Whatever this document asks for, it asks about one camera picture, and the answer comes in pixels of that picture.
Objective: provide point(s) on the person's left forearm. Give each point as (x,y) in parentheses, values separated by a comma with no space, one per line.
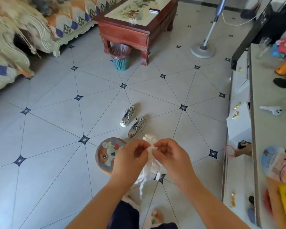
(97,207)

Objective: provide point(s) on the orange flat board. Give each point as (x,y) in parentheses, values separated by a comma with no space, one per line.
(275,202)

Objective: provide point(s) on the pink slipper with green charm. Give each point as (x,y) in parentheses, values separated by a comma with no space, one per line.
(156,215)

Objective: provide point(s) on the floral sneaker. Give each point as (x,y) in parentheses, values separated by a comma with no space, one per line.
(136,127)
(127,115)

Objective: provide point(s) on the round printed hand fan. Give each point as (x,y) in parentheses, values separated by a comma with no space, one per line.
(273,162)

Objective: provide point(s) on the white key shaped toy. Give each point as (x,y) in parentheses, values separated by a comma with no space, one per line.
(271,110)

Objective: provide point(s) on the person's right forearm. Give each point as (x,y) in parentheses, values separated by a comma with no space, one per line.
(212,207)

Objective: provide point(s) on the black smartphone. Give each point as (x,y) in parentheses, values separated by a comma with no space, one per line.
(155,10)

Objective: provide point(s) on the white knotted tassel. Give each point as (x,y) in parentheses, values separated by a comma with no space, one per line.
(133,21)

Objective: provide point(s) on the pink hair band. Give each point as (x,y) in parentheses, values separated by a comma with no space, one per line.
(230,146)

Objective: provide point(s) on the person's left leg navy trousers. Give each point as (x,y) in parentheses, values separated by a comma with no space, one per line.
(124,217)

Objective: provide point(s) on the colourful toy pile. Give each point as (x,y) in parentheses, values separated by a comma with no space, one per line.
(284,47)

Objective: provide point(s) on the red wooden coffee table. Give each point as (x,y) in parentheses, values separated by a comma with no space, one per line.
(124,33)

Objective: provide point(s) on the black round lid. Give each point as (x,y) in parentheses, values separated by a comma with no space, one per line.
(281,82)

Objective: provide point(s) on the round stool with dog print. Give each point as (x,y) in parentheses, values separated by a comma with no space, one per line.
(104,155)

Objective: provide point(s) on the black cabinet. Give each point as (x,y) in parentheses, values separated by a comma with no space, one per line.
(259,28)

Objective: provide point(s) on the person's left hand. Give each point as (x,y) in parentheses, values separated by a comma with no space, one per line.
(128,162)

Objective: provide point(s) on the clear glass cup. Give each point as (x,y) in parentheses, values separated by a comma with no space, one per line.
(264,47)

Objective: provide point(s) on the person's leg navy trousers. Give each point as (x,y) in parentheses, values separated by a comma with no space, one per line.
(124,217)
(166,226)

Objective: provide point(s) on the quilted sofa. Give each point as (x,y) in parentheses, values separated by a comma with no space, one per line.
(74,19)

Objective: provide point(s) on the person's right hand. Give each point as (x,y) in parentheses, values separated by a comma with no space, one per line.
(176,159)

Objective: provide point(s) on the person's right leg navy trousers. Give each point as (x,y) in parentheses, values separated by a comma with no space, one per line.
(166,226)

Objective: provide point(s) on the white standing fan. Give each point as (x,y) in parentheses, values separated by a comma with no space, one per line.
(202,51)

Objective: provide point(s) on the white drawer cabinet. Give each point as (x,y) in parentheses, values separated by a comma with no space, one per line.
(267,131)

